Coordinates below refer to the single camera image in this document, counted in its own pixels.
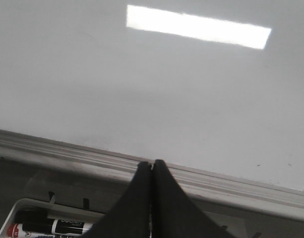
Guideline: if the black capped marker in tray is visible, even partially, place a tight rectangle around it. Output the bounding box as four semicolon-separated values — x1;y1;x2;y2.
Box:
14;210;93;237

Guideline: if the white marker tray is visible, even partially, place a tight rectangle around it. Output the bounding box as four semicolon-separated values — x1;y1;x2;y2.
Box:
0;198;105;238

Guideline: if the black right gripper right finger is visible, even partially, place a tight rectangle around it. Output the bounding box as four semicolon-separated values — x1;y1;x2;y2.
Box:
151;160;234;238

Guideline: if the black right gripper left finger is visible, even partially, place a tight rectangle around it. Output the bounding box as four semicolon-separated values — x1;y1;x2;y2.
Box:
88;162;151;238

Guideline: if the white whiteboard with metal frame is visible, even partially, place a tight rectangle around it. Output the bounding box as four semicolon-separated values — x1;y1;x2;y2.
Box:
0;0;304;219

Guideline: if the red capped marker in tray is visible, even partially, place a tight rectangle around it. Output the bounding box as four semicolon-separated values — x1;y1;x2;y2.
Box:
7;224;56;238

